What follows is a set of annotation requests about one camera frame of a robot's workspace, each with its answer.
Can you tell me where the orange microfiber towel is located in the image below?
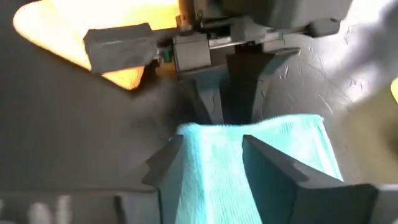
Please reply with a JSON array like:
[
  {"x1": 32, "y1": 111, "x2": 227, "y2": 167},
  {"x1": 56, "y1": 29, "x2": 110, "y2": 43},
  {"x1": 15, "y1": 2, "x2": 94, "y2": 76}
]
[{"x1": 12, "y1": 0, "x2": 181, "y2": 91}]

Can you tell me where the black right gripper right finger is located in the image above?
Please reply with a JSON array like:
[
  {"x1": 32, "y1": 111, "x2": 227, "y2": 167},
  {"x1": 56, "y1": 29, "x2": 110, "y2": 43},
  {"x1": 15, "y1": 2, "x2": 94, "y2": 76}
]
[{"x1": 242, "y1": 134, "x2": 379, "y2": 224}]

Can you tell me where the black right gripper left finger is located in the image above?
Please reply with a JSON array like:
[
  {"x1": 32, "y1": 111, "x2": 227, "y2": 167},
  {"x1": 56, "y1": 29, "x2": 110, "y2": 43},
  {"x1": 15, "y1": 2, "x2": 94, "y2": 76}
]
[{"x1": 142, "y1": 134, "x2": 185, "y2": 224}]

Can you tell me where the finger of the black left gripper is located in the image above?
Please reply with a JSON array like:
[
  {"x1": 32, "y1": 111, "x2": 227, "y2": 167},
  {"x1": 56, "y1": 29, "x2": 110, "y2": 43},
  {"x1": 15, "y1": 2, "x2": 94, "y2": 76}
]
[
  {"x1": 226, "y1": 47, "x2": 301, "y2": 125},
  {"x1": 178, "y1": 66, "x2": 225, "y2": 126}
]

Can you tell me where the blue microfiber towel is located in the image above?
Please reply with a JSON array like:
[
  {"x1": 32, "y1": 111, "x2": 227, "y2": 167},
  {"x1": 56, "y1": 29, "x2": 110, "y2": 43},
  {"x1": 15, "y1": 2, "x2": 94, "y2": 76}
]
[{"x1": 174, "y1": 113, "x2": 345, "y2": 224}]

